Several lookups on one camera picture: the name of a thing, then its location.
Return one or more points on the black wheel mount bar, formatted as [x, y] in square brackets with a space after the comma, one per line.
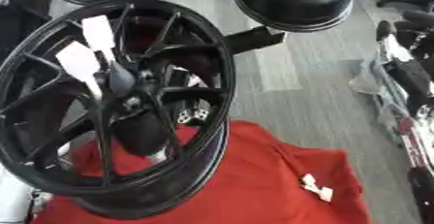
[254, 39]

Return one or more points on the silver patterned metal bracket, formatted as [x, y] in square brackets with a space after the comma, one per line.
[193, 115]

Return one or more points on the black spoked wheel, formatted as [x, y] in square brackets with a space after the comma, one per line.
[34, 166]

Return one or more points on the white pin with flat head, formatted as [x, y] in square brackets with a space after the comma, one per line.
[309, 180]
[325, 194]
[78, 60]

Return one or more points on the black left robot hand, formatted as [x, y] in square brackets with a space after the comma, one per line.
[141, 134]

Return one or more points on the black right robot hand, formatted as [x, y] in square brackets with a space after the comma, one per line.
[411, 79]

